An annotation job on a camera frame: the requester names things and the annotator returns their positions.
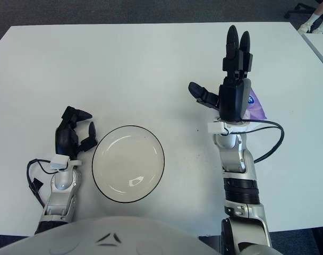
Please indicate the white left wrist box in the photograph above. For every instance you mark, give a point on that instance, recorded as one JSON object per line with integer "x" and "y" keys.
{"x": 59, "y": 161}

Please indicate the person foot in white sock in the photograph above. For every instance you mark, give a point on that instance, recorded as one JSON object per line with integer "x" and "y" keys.
{"x": 306, "y": 25}
{"x": 319, "y": 29}

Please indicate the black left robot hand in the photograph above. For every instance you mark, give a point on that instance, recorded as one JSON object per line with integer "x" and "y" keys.
{"x": 64, "y": 140}

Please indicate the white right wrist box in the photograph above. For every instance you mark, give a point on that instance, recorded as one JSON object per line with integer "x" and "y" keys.
{"x": 216, "y": 127}

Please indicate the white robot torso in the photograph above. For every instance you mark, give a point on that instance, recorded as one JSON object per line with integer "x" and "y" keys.
{"x": 71, "y": 236}

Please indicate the white side table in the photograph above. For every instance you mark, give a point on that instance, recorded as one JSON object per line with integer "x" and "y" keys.
{"x": 319, "y": 45}

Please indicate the black office chair base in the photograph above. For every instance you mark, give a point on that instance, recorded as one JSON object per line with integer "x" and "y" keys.
{"x": 299, "y": 6}

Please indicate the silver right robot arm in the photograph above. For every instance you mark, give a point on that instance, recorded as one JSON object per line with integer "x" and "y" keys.
{"x": 238, "y": 159}

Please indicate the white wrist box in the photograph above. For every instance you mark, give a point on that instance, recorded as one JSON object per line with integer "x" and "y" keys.
{"x": 216, "y": 127}
{"x": 59, "y": 161}

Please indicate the purple tissue paper pack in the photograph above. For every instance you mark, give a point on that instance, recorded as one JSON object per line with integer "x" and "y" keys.
{"x": 257, "y": 109}

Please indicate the white plate with black rim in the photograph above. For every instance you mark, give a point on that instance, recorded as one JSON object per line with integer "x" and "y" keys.
{"x": 127, "y": 164}

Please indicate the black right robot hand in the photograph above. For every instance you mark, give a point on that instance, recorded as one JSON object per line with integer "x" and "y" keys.
{"x": 231, "y": 101}

